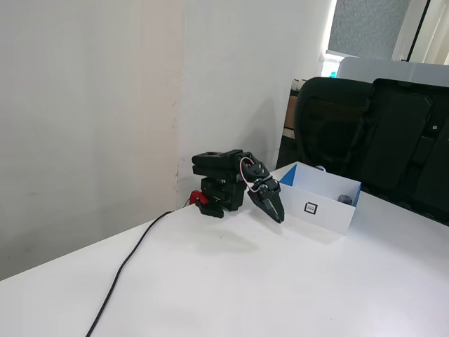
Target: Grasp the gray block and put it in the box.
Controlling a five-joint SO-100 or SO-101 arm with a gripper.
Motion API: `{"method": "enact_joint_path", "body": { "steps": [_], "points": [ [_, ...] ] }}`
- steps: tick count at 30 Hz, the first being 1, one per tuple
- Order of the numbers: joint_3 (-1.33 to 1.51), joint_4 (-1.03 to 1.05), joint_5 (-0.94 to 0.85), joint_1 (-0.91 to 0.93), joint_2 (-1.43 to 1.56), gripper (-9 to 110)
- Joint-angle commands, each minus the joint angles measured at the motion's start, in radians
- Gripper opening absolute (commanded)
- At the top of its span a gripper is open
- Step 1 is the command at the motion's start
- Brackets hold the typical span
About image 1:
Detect blue and white cardboard box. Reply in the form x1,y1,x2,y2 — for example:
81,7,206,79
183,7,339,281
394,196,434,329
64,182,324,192
273,161,363,234

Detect white plastic appliance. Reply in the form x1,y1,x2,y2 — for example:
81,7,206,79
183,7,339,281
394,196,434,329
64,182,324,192
337,55,449,88

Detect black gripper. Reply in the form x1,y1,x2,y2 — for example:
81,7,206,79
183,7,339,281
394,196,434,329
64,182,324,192
246,173,286,225

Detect red table clamp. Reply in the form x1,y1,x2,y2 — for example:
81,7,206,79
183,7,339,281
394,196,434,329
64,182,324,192
189,190,211,206

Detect black power cable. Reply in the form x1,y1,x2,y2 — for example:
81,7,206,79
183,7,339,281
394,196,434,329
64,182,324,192
85,209,176,337

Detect black clamp foot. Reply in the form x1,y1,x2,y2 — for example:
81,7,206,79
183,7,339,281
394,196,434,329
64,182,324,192
197,199,225,219

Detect black mesh office chair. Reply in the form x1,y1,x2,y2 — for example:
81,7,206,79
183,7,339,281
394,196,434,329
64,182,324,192
276,76,375,180

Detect gray window blind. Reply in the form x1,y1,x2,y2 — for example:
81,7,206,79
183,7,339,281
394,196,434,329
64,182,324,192
326,0,412,61

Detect white servo wire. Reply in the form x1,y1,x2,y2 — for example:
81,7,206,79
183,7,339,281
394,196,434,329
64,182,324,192
238,157,257,192

